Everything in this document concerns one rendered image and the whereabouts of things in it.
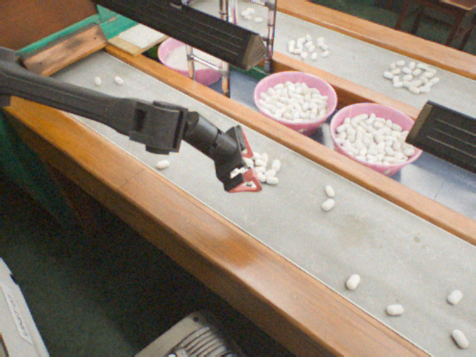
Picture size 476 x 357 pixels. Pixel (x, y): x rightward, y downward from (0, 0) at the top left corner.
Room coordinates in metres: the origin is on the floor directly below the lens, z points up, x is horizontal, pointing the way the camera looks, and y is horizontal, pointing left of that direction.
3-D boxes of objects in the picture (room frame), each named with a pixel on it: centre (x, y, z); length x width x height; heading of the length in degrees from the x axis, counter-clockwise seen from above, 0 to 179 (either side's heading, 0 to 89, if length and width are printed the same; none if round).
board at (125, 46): (1.36, 0.33, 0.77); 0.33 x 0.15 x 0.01; 142
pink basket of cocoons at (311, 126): (0.95, -0.18, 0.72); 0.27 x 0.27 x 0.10
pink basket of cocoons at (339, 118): (0.78, -0.40, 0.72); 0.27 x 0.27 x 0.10
